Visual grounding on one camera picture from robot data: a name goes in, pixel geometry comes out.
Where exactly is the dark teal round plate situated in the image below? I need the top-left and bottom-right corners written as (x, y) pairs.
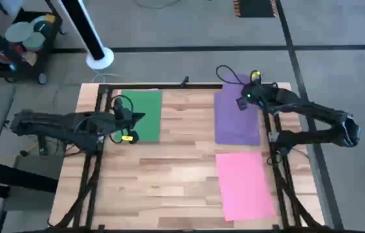
top-left (32, 17), bottom-right (54, 37)

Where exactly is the black post with green light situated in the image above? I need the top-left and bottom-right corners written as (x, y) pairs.
top-left (37, 135), bottom-right (48, 156)

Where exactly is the white pole with round base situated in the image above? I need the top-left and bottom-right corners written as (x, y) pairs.
top-left (56, 0), bottom-right (115, 71)

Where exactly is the black utility cart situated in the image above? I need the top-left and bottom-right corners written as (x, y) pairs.
top-left (0, 0), bottom-right (63, 85)

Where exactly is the grey round plate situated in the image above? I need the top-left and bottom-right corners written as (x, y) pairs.
top-left (5, 21), bottom-right (34, 43)

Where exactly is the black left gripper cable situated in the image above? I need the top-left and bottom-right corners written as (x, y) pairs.
top-left (110, 94), bottom-right (135, 113)

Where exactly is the pale green round plate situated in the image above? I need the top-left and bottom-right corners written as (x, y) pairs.
top-left (23, 31), bottom-right (47, 52)

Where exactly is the green paper sheet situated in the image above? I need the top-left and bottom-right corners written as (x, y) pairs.
top-left (116, 89), bottom-right (163, 143)

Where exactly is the pink paper sheet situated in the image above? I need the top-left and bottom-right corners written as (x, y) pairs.
top-left (215, 151), bottom-right (278, 222)

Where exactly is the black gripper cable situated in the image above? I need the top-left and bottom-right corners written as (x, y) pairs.
top-left (216, 64), bottom-right (250, 87)
top-left (110, 94), bottom-right (135, 113)

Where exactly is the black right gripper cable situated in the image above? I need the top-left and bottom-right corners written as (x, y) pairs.
top-left (216, 64), bottom-right (250, 87)

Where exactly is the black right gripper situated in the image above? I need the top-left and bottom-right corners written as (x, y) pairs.
top-left (236, 69), bottom-right (269, 113)

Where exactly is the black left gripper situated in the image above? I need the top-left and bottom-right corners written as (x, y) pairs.
top-left (104, 96), bottom-right (146, 145)

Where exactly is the black mat with orange stripes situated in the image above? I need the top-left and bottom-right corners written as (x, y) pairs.
top-left (233, 0), bottom-right (280, 18)

